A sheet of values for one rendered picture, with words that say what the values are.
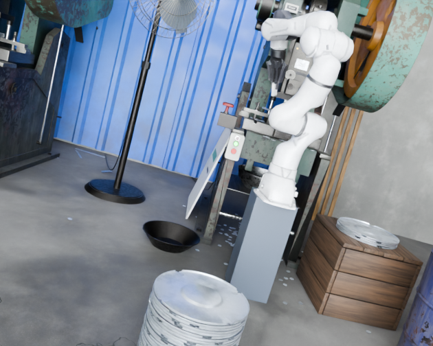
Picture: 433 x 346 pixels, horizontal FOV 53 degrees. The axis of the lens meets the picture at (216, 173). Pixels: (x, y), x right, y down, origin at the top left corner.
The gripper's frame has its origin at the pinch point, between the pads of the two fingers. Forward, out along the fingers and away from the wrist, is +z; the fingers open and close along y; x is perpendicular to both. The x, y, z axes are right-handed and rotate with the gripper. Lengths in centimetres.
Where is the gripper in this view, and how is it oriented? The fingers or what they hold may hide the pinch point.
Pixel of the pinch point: (274, 88)
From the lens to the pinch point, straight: 230.5
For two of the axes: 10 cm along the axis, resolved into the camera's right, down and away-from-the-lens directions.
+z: -0.4, 9.0, 4.3
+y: 7.0, 3.3, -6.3
